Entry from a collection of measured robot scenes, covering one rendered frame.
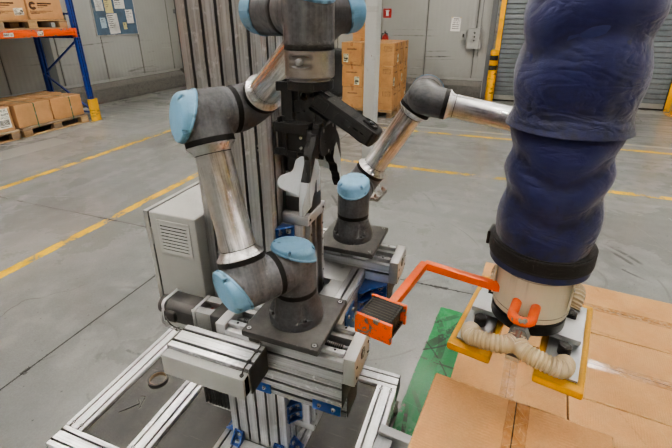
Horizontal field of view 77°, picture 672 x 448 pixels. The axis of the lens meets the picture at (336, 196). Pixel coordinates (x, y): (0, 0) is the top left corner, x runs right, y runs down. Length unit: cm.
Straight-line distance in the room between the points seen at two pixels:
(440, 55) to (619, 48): 984
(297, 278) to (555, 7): 79
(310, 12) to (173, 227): 97
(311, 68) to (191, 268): 99
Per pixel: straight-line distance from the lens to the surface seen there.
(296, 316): 116
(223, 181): 101
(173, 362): 132
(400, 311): 95
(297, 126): 65
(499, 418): 117
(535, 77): 90
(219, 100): 102
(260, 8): 71
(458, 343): 110
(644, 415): 195
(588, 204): 96
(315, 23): 63
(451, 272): 113
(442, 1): 1065
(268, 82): 96
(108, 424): 226
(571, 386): 109
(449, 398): 118
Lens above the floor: 181
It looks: 23 degrees down
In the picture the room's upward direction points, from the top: straight up
